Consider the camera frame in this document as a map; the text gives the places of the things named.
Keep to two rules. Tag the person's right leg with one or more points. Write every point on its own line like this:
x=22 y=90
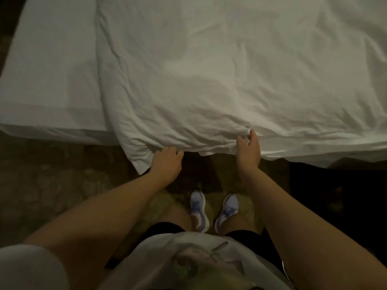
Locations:
x=239 y=223

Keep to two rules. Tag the person's left forearm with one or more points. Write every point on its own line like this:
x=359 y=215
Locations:
x=90 y=226

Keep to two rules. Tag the person's right hand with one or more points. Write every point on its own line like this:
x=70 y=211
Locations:
x=248 y=152

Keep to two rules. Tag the person's leg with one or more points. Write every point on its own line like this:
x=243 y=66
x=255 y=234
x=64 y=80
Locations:
x=178 y=215
x=239 y=223

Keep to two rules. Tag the white bed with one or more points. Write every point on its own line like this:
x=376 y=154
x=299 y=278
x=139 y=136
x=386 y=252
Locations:
x=48 y=75

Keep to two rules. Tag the person's left dark sneaker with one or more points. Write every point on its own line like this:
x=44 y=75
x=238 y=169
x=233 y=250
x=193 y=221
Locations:
x=198 y=209

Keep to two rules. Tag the person's left leg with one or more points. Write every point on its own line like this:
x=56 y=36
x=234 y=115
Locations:
x=178 y=215

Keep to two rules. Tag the person's white printed shirt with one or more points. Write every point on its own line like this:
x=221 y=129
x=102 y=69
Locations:
x=181 y=262

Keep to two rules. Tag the person's left hand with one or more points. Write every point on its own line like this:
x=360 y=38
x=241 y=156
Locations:
x=166 y=165

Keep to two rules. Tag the person's right forearm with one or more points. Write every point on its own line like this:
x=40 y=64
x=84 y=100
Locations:
x=314 y=232

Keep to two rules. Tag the white duvet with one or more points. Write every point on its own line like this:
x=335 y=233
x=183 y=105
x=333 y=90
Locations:
x=242 y=69

